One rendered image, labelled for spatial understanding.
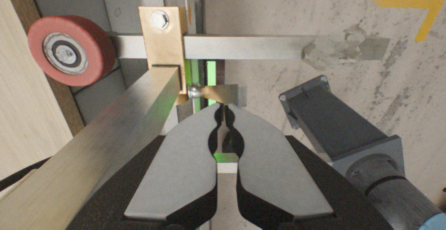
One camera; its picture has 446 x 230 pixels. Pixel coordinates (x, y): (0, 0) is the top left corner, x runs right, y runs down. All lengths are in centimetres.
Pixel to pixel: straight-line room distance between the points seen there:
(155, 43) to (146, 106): 12
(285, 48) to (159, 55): 17
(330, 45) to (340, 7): 102
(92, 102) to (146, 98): 32
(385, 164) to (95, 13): 99
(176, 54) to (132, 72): 33
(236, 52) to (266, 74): 96
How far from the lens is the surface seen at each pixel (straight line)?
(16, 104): 37
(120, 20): 56
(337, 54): 30
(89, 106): 48
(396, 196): 85
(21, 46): 32
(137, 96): 18
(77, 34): 27
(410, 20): 156
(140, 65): 56
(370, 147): 90
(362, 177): 90
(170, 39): 26
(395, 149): 96
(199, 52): 27
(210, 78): 45
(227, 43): 27
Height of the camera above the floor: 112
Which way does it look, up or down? 62 degrees down
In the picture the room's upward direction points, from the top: 178 degrees clockwise
